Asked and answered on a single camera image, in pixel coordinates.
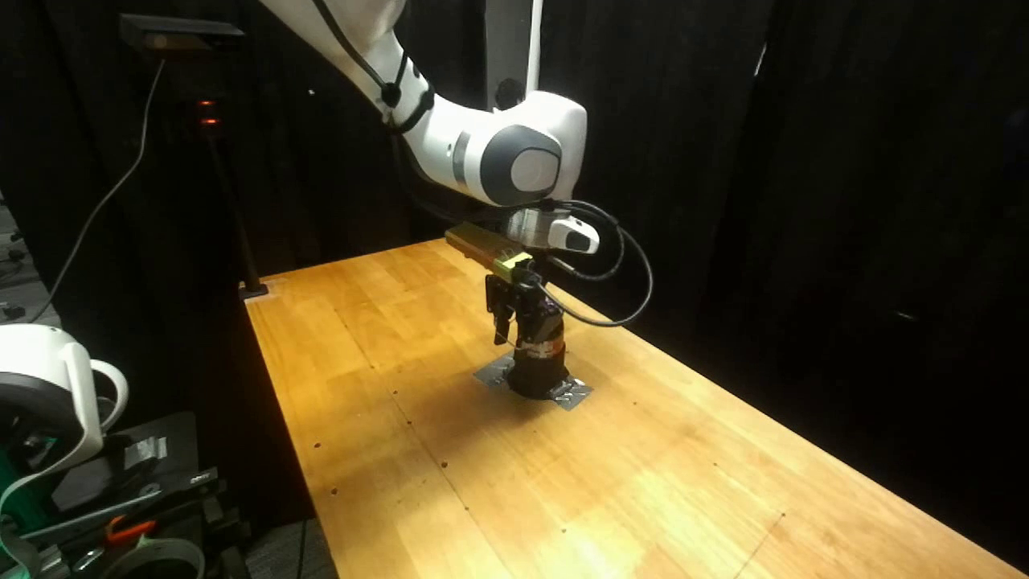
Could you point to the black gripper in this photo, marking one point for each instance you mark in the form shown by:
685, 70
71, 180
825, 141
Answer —
515, 292

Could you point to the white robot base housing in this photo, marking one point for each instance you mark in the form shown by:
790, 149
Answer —
50, 388

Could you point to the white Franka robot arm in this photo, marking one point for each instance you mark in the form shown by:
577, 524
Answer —
460, 149

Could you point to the grey flat plate under bottle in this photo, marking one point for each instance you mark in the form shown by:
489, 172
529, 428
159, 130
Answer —
566, 392

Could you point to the white vertical pole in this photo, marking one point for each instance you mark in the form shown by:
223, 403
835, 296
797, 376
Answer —
535, 43

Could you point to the black backdrop curtain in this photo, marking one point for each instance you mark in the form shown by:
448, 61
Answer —
836, 193

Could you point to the grey tape roll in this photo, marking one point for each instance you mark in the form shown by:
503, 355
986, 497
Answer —
148, 561

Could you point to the black base panel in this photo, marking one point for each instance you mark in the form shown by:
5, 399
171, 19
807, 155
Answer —
99, 470

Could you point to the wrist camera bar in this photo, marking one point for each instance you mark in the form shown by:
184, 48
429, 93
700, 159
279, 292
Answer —
486, 250

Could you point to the black camera stand with clamp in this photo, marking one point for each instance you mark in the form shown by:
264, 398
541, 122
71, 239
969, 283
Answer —
225, 204

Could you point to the black stereo camera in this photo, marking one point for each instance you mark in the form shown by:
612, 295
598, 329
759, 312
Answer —
181, 34

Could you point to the silver metal rail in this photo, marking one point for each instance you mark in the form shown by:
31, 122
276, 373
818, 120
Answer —
85, 515

